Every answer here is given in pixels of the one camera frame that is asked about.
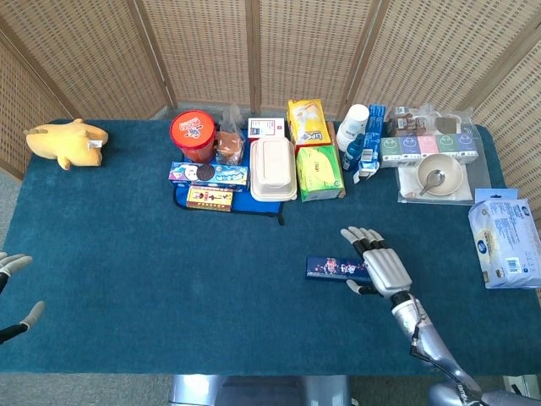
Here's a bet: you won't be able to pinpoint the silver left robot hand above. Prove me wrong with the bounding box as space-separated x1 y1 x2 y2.
0 251 46 346

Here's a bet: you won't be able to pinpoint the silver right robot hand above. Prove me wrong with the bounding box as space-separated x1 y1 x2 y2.
340 226 413 299

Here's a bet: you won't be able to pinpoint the blue glasses case white lining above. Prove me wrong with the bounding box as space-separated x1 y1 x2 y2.
305 255 374 285

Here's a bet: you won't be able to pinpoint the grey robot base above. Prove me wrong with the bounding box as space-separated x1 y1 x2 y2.
167 374 356 406

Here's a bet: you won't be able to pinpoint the clear zip bag white cloth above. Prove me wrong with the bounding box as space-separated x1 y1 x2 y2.
396 162 494 207

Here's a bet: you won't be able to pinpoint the grey spoon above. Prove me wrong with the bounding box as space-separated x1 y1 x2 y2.
418 169 446 196

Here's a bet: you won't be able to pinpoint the beige bowl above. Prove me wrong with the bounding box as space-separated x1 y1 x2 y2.
417 153 465 197

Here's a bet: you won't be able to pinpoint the green tissue pack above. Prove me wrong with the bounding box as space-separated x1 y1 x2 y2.
295 145 347 203

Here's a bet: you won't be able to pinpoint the large blue white wipes pack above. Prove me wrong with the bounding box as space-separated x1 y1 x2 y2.
467 188 541 290

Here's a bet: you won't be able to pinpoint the blue spray bottle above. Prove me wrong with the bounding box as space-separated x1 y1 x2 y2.
341 133 365 172

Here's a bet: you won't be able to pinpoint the row of small boxes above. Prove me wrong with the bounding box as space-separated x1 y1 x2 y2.
379 133 479 169

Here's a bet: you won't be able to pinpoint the blue white open carton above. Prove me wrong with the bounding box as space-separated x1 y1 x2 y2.
352 104 387 185

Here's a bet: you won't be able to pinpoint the yellow plush toy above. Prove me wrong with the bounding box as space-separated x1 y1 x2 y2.
24 118 110 171

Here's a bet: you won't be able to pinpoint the clear bag brown snacks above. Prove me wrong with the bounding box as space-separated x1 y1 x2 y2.
386 105 436 137

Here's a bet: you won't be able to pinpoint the blue flat tray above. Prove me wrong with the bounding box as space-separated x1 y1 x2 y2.
173 151 286 227

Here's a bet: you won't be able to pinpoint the white bottle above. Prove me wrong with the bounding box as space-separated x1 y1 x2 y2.
336 103 370 152

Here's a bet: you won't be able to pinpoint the beige lidded lunch box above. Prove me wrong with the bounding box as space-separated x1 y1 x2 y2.
249 136 298 203

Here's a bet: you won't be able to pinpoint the clear plastic packet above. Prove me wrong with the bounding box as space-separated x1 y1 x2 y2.
433 108 477 137

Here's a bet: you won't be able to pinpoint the blue carpet table cover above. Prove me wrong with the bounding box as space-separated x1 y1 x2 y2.
0 118 541 377

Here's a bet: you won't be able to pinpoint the yellow tea box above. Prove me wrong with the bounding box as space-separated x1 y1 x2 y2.
287 99 332 149

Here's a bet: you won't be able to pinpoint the white plastic object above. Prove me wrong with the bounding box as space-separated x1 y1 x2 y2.
505 374 534 398

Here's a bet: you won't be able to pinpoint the small white red box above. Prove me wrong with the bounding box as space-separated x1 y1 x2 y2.
247 117 286 141

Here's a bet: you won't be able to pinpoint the small yellow red box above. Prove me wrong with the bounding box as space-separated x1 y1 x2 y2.
185 185 235 212

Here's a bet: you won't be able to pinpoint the blue cookie box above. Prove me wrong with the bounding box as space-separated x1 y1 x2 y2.
168 161 250 191

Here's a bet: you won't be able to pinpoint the clear bag of pastries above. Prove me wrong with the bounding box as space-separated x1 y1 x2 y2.
214 103 247 167

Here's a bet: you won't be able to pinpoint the red snack tub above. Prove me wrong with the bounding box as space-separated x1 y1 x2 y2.
169 110 217 164

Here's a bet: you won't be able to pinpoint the woven wicker folding screen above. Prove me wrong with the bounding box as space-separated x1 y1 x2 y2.
0 0 541 221

